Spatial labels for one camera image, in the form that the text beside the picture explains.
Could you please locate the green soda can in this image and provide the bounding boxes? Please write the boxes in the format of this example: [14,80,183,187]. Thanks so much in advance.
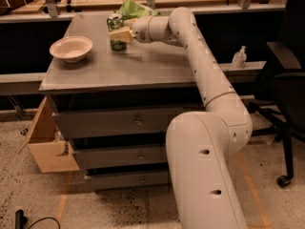
[107,13,127,51]

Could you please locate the open cardboard box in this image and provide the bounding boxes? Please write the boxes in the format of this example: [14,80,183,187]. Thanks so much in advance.
[18,98,79,173]

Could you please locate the clear sanitizer pump bottle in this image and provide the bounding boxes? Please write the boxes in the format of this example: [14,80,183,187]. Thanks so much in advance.
[232,46,247,69]

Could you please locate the white paper bowl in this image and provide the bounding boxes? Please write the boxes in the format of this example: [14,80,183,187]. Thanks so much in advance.
[50,36,92,63]

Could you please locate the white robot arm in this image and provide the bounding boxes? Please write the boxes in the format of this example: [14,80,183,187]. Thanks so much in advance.
[109,8,253,229]

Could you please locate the black cable with plug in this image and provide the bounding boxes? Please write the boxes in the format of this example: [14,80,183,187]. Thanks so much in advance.
[14,209,61,229]

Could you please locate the black office chair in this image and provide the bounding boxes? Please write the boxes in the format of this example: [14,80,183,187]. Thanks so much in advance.
[248,0,305,187]

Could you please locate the green chip bag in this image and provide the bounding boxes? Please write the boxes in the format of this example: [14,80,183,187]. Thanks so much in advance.
[116,0,161,20]

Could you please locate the middle grey drawer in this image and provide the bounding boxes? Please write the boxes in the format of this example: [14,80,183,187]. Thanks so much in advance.
[72,144,167,169]

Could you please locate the grey drawer cabinet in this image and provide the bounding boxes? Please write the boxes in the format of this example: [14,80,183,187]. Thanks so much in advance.
[40,14,204,176]

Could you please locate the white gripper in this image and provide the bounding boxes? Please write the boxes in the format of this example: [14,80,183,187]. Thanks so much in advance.
[109,17,150,43]

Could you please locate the grey drawer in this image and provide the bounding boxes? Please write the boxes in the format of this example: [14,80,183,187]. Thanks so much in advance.
[52,104,204,140]
[85,170,170,190]
[72,144,167,169]

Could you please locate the bottom grey drawer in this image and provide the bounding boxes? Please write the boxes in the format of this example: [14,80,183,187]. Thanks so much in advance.
[85,170,170,190]

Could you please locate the top grey drawer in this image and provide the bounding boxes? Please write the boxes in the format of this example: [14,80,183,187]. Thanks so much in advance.
[52,104,204,140]

